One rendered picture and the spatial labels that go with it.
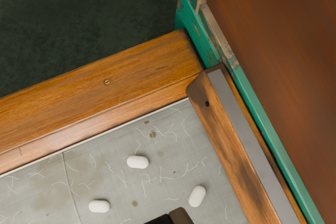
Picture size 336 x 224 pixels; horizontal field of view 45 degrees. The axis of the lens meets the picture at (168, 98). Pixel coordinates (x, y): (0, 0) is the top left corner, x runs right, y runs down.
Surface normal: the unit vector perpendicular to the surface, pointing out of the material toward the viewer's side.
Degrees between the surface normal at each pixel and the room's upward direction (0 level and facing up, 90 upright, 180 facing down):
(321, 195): 90
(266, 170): 0
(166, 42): 0
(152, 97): 45
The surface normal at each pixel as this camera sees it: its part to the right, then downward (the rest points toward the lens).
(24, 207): 0.04, -0.31
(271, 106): -0.91, 0.37
